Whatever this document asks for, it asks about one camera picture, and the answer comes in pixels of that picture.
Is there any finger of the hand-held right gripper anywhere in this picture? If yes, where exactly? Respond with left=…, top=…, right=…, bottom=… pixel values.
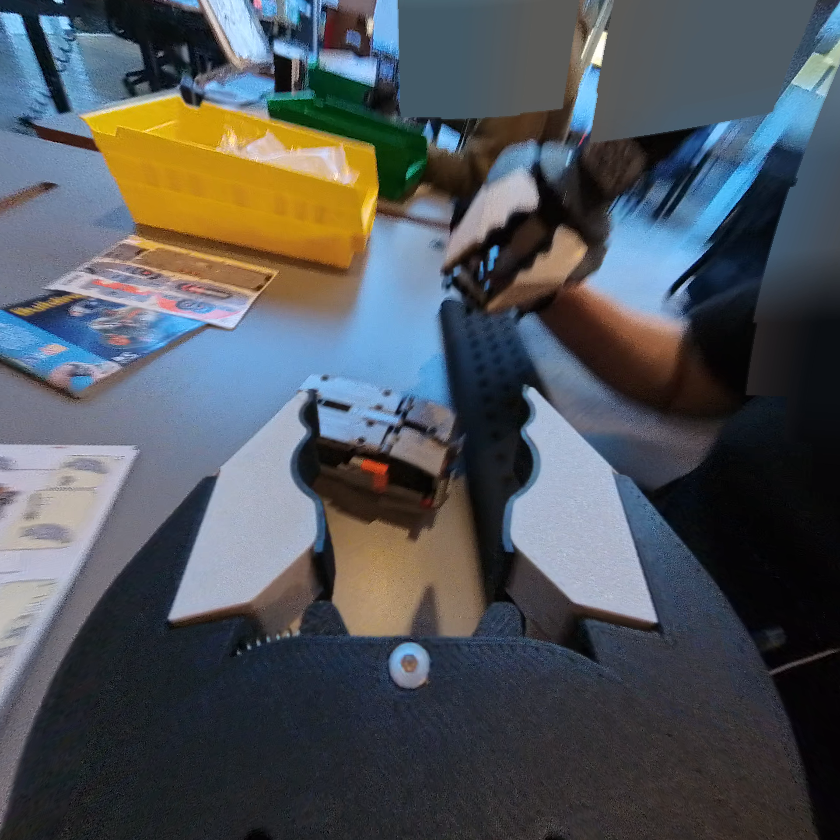
left=486, top=225, right=589, bottom=314
left=443, top=167, right=543, bottom=277

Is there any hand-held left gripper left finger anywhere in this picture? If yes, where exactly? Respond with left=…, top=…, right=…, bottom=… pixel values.
left=168, top=392, right=336, bottom=636

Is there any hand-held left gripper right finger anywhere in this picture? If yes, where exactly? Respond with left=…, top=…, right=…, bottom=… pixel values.
left=502, top=386, right=660, bottom=636

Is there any grey building block robot model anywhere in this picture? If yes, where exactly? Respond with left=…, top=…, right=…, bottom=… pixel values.
left=301, top=374, right=463, bottom=526

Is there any person's right forearm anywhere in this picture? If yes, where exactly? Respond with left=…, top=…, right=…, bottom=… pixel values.
left=538, top=282, right=742, bottom=411

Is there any grey desk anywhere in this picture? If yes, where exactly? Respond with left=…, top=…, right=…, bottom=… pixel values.
left=0, top=112, right=723, bottom=637

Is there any dark studded edge strip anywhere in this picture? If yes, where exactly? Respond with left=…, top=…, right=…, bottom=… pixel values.
left=438, top=298, right=536, bottom=605

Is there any person's dark clothing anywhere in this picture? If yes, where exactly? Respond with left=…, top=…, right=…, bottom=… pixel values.
left=650, top=282, right=840, bottom=840

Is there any green plastic bin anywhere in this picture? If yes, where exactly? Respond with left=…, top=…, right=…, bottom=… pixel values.
left=266, top=66, right=429, bottom=201

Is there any open white assembly manual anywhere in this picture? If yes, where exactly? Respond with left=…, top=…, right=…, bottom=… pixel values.
left=0, top=443, right=140, bottom=710

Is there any clear plastic bag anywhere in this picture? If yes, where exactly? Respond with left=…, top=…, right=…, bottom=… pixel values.
left=217, top=128, right=358, bottom=185

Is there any blue instruction booklet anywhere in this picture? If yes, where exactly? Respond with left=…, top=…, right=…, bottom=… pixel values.
left=0, top=292, right=207, bottom=400

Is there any yellow plastic bin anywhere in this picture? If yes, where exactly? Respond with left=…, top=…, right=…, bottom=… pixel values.
left=80, top=92, right=380, bottom=270

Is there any robot sticker sheet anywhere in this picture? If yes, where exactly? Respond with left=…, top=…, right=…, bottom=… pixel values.
left=46, top=235, right=278, bottom=330

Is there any white standing board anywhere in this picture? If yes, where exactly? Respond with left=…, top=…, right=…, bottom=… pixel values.
left=197, top=0, right=273, bottom=67

